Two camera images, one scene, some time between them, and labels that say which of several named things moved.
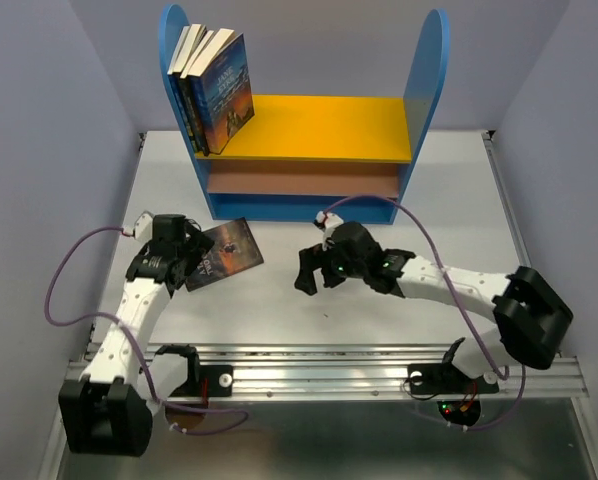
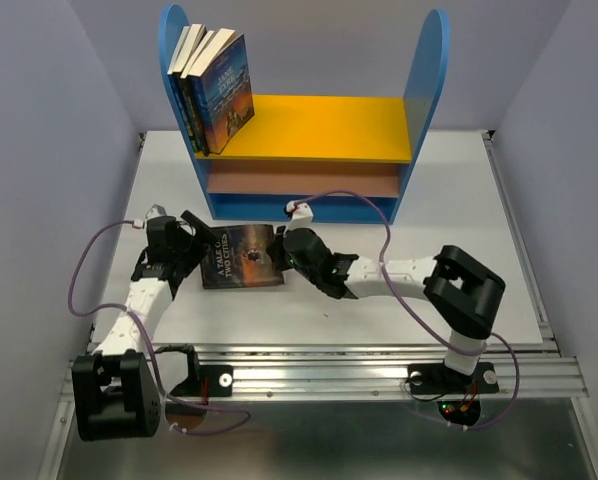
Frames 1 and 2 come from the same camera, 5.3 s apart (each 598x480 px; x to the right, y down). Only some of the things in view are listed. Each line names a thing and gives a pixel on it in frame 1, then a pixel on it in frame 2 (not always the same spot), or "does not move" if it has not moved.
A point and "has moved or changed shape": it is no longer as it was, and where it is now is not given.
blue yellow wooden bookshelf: x=302 y=156 does not move
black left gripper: x=198 y=244 does not move
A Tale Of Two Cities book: x=234 y=251 has moved or changed shape
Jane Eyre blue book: x=221 y=87 does not move
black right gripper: x=310 y=259 -> x=278 y=248
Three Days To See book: x=192 y=99 does not move
